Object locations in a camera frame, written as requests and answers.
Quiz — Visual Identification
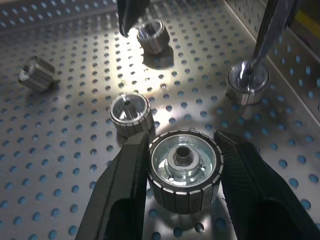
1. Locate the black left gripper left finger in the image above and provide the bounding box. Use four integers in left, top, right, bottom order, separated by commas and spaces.
77, 131, 152, 240

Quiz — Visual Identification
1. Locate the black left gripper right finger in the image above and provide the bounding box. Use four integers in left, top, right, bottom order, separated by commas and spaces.
213, 130, 320, 240

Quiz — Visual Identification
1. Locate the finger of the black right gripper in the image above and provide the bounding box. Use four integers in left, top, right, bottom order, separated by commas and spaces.
117, 0, 151, 38
246, 0, 304, 75

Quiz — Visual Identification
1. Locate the silver nut top compartment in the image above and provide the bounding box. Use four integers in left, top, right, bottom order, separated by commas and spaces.
136, 18, 171, 55

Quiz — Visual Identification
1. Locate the silver nut compartment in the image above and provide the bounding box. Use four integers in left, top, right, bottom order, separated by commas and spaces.
17, 56, 56, 93
147, 129, 225, 216
136, 18, 171, 55

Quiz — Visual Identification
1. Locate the ribbed metal roller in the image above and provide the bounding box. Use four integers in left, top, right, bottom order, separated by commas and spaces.
225, 60, 271, 107
108, 91, 155, 138

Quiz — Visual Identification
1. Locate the perforated steel tray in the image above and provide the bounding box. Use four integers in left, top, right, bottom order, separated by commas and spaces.
0, 0, 320, 240

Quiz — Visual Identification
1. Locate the yellow tape frame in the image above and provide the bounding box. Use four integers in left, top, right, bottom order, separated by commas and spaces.
296, 9, 320, 26

